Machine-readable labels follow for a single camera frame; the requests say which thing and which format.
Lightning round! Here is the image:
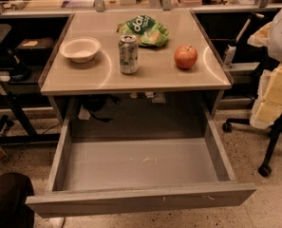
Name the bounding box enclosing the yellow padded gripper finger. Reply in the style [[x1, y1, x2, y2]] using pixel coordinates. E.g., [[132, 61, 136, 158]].
[[250, 64, 282, 129]]

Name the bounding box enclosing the silver green 7up can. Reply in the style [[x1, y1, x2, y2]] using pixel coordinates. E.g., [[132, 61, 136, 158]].
[[119, 34, 139, 74]]

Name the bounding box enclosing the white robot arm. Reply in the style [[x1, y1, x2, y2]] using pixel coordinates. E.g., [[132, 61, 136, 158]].
[[248, 10, 282, 129]]

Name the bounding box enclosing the open grey top drawer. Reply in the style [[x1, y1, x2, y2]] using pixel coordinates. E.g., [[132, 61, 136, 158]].
[[27, 100, 255, 218]]

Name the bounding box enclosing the black office chair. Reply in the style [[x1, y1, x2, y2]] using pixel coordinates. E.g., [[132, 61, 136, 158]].
[[222, 47, 282, 178]]

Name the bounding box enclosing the white spray bottle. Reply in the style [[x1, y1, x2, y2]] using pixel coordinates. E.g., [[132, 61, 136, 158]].
[[223, 12, 264, 67]]

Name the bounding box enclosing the red apple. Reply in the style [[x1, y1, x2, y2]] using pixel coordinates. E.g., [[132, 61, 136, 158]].
[[174, 46, 197, 69]]

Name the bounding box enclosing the green chip bag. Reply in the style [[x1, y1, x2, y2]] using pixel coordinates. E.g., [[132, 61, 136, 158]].
[[117, 15, 169, 48]]

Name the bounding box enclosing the grey cabinet table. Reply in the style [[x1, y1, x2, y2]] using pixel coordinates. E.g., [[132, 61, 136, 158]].
[[37, 9, 234, 125]]

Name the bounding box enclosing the white paper bowl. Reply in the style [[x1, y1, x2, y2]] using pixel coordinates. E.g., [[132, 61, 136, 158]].
[[59, 37, 101, 64]]

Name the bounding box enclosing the black bag on shelf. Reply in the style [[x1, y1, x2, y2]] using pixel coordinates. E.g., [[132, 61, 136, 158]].
[[15, 37, 54, 66]]

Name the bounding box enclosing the dark trousers leg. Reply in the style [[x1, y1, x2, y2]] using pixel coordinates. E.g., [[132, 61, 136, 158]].
[[0, 172, 34, 228]]

